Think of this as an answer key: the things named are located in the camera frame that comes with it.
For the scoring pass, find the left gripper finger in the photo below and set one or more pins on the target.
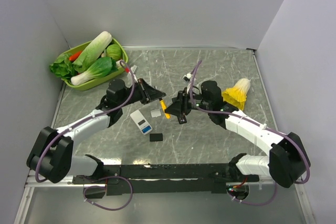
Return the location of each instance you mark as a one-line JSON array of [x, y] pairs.
[[142, 83], [153, 93]]

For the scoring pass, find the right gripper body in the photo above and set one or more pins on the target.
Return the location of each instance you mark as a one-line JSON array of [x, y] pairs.
[[187, 101]]

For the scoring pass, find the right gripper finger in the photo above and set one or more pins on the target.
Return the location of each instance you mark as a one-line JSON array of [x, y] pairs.
[[179, 99], [174, 110]]

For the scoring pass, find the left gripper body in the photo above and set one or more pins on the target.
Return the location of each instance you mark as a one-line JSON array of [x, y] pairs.
[[138, 94]]

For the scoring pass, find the white battery cover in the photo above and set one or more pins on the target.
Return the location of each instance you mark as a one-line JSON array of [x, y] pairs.
[[155, 113]]

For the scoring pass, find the white red remote control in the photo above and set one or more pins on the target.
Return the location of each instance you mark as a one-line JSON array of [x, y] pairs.
[[141, 122]]

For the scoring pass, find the black battery cover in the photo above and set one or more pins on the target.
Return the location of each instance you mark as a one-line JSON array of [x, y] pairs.
[[156, 137]]

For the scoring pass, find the black remote control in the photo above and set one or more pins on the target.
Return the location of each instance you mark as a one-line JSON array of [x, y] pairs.
[[182, 118]]

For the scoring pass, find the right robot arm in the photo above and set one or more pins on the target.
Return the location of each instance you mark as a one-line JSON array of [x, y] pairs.
[[285, 159]]

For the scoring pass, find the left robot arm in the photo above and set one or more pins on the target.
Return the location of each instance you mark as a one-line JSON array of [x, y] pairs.
[[52, 155]]

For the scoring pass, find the round green cabbage toy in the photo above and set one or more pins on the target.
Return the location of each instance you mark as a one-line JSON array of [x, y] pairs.
[[114, 47]]

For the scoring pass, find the bok choy toy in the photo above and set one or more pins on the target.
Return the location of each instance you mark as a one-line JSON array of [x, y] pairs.
[[99, 69]]

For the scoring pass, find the yellow white cabbage toy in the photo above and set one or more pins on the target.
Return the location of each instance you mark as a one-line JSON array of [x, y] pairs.
[[237, 95]]

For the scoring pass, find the napa cabbage toy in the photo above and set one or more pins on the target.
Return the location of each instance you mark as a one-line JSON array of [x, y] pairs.
[[91, 53]]

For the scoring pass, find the red chili pepper toy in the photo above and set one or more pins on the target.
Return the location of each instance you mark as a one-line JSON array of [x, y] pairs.
[[74, 56]]

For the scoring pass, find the green lettuce toy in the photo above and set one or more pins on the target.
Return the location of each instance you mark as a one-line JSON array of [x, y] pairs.
[[62, 67]]

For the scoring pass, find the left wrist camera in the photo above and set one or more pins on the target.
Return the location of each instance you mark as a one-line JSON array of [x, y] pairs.
[[131, 74]]

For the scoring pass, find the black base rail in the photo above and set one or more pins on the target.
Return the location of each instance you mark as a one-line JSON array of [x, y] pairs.
[[166, 178]]

